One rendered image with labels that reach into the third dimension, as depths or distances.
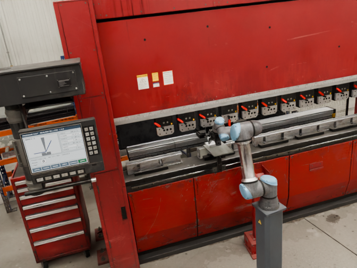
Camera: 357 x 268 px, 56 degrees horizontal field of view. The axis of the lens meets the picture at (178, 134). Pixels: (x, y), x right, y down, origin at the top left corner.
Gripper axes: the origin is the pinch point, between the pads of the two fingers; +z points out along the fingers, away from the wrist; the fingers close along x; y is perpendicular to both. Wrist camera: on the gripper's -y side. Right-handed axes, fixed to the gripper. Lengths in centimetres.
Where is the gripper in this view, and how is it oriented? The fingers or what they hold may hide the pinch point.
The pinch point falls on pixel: (212, 143)
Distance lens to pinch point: 301.2
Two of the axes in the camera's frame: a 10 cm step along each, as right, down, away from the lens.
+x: -9.5, 1.9, -2.3
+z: -1.1, 5.1, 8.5
